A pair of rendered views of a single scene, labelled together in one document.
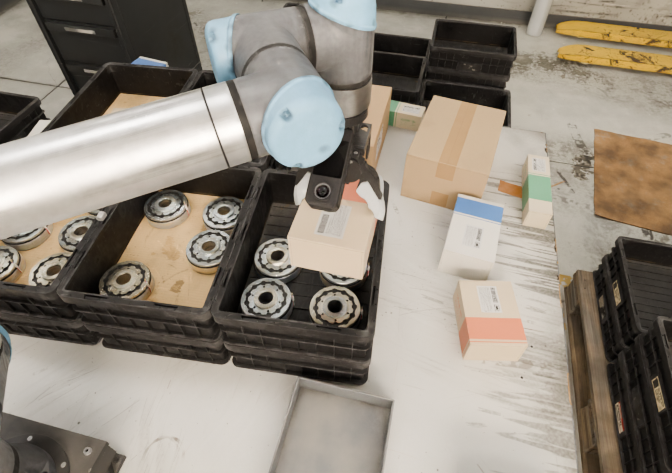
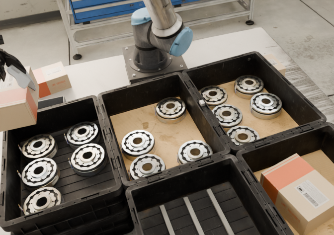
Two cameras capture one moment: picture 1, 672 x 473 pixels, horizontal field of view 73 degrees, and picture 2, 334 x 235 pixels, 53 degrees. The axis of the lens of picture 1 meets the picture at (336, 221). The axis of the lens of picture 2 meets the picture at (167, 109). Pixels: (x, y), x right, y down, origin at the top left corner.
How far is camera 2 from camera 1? 130 cm
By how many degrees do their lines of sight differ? 87
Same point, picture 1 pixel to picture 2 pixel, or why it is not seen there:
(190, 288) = (136, 127)
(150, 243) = (185, 136)
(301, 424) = not seen: hidden behind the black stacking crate
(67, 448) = (142, 73)
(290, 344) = (61, 127)
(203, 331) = (111, 112)
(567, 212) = not seen: outside the picture
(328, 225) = (7, 77)
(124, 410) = not seen: hidden behind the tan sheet
